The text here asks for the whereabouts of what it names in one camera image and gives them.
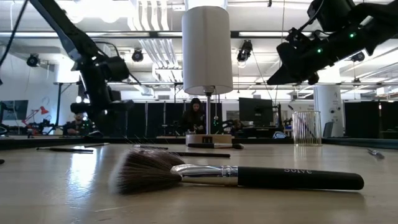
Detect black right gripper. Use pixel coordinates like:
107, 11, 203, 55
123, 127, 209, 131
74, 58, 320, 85
266, 40, 326, 86

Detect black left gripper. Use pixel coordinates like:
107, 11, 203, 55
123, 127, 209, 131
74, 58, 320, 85
70, 79, 135, 137

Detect thin black pencil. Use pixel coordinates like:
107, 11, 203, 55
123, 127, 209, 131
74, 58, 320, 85
35, 147, 95, 154

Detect large black fan makeup brush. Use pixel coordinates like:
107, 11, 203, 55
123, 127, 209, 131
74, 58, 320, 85
108, 148, 365, 196

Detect long thin black makeup brush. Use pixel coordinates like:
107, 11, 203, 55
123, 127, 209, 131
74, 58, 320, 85
167, 151, 231, 159

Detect small silver ferrule makeup brush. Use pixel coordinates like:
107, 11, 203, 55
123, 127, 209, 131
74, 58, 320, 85
366, 148, 386, 159

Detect thin dark makeup brush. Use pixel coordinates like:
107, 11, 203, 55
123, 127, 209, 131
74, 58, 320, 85
287, 105, 313, 139

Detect person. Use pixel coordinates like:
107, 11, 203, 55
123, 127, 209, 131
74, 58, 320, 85
67, 112, 91, 136
181, 97, 206, 135

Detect black computer monitor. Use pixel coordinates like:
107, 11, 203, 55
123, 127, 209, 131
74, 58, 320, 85
238, 97, 274, 128

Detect black metal stand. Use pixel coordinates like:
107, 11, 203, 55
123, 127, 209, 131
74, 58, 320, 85
52, 81, 78, 136

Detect white round column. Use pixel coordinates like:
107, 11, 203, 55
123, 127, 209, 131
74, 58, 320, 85
313, 85, 345, 138

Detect black partition panels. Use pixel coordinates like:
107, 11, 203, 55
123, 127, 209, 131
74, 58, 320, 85
124, 101, 223, 138
343, 101, 398, 139

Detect red desk lamp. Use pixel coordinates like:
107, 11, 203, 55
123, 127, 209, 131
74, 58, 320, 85
21, 105, 50, 125

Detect grey office chair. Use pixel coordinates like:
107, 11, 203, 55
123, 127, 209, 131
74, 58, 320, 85
322, 121, 334, 138

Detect clear brush holder cup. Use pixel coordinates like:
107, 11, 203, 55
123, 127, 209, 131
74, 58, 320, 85
291, 110, 323, 147

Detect white shade wooden base lamp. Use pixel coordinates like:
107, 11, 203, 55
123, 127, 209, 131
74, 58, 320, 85
182, 5, 234, 146

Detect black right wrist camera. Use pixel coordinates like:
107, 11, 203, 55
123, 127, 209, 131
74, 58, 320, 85
285, 27, 313, 47

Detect black table frame rail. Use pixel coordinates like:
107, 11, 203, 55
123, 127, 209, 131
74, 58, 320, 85
0, 136, 398, 151

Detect dark wall screen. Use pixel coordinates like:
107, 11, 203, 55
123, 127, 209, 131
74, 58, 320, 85
0, 100, 29, 121

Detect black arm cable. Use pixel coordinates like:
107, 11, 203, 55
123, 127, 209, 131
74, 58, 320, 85
0, 0, 29, 68

